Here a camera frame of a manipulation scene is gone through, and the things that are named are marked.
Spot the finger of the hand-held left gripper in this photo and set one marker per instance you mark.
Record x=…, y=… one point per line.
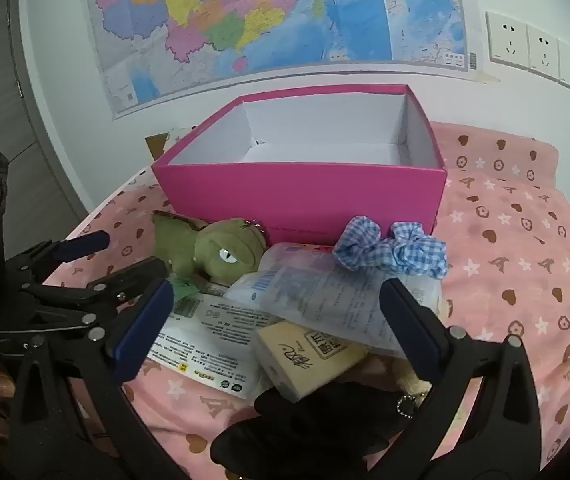
x=85, y=244
x=130, y=274

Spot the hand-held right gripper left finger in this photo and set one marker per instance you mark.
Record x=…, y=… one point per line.
x=142, y=327

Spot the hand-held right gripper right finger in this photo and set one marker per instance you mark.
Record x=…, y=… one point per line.
x=410, y=327

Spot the beige plush bear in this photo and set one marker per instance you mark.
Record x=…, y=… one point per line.
x=415, y=380

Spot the green printed packet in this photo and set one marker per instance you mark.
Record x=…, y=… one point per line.
x=182, y=290

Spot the blue gingham scrunchie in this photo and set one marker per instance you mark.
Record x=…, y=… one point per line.
x=405, y=255

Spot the white wet wipes pack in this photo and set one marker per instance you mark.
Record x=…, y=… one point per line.
x=215, y=345

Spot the clear plastic pack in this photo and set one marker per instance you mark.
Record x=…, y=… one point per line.
x=325, y=295

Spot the green plush toy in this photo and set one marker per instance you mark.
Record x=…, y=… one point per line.
x=220, y=255

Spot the yellow tissue pack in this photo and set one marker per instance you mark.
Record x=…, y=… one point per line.
x=305, y=360

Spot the black glove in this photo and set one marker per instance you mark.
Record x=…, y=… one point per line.
x=315, y=430

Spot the pink cardboard box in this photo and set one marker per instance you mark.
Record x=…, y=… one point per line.
x=305, y=200

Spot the grey door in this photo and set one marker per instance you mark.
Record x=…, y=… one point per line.
x=10, y=135

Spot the pink printed bedsheet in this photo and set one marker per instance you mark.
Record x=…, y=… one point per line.
x=515, y=240

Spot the colourful wall map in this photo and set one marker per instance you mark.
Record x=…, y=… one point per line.
x=265, y=20

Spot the white wall socket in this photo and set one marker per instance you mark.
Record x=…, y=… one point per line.
x=544, y=52
x=507, y=40

